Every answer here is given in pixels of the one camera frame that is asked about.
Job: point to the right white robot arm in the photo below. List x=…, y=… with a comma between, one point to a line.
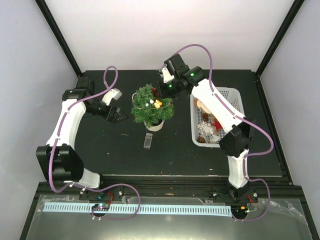
x=178, y=77

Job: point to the black right frame post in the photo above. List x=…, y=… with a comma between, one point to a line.
x=285, y=25

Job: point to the white snowflake ornament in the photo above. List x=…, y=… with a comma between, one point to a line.
x=205, y=128

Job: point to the brown pine cone ornament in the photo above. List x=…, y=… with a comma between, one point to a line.
x=205, y=117

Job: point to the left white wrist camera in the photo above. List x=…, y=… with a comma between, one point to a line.
x=113, y=94

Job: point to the red star ornament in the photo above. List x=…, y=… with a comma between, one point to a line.
x=216, y=124

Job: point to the white cable duct strip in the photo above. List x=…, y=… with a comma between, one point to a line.
x=143, y=209

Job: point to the small green christmas tree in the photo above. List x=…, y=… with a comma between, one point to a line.
x=144, y=112

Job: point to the gold bell ornament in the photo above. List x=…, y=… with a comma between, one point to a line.
x=157, y=104

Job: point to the black frame post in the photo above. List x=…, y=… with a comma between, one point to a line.
x=285, y=25
x=49, y=18

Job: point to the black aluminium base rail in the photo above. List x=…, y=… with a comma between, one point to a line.
x=199, y=186

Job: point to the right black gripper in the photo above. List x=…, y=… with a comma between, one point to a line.
x=162, y=92

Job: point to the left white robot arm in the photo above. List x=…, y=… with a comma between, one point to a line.
x=58, y=159

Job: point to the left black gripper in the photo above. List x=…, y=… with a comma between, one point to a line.
x=116, y=111

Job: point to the white mushroom ornament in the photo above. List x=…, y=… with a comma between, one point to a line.
x=201, y=106

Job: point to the black left frame post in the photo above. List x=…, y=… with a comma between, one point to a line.
x=49, y=18

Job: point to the clear light battery box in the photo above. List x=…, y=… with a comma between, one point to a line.
x=148, y=140

